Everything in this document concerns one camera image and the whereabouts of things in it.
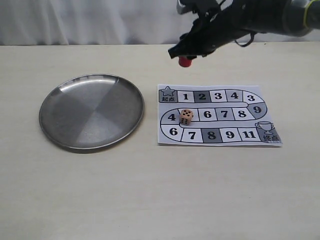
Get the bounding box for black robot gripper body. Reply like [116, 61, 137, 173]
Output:
[178, 0, 253, 57]

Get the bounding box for red cylinder game piece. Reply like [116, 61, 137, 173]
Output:
[178, 56, 193, 68]

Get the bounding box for wooden die with black pips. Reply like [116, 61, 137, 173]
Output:
[179, 109, 194, 126]

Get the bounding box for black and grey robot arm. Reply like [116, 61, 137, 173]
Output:
[168, 0, 320, 61]

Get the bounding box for printed paper game board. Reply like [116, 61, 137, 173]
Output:
[157, 84, 283, 146]

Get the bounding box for round stainless steel plate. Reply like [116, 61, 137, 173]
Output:
[38, 73, 145, 154]

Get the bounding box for white curtain backdrop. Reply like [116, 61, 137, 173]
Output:
[0, 0, 320, 47]

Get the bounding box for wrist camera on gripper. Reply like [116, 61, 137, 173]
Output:
[176, 0, 221, 15]

